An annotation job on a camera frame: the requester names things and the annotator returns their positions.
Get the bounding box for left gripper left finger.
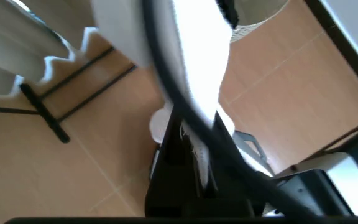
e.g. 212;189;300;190
144;105;203;218

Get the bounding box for white printed T-shirt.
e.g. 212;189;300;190
91;0;236;189

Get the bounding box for black cable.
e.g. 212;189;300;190
140;0;319;218

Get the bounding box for black clothes rack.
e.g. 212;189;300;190
0;45;138;144

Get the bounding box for white laundry basket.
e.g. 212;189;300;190
230;0;291;44

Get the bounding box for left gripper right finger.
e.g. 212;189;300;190
203;111;265;218

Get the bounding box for beige curtain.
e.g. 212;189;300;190
0;0;98;97

